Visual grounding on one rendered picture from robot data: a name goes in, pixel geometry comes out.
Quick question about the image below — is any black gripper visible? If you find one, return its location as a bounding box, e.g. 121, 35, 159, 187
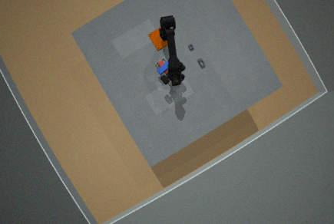
160, 62, 186, 84

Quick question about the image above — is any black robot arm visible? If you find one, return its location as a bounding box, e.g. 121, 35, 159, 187
159, 15, 185, 86

